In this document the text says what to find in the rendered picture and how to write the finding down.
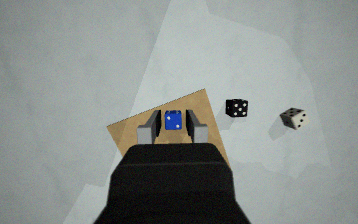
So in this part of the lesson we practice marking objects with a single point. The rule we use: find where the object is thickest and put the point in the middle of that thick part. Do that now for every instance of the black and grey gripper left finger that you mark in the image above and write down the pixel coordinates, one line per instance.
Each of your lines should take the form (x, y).
(146, 134)

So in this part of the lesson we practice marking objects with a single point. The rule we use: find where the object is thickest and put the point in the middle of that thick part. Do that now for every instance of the tan mat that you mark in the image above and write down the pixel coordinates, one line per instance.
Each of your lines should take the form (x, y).
(124, 132)

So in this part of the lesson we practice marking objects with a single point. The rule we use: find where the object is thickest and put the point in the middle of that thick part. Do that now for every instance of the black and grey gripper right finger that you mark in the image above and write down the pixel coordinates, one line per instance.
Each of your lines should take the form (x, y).
(198, 132)

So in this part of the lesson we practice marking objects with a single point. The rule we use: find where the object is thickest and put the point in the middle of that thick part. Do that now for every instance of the blue die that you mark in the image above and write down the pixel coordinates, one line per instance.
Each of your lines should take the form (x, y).
(173, 120)

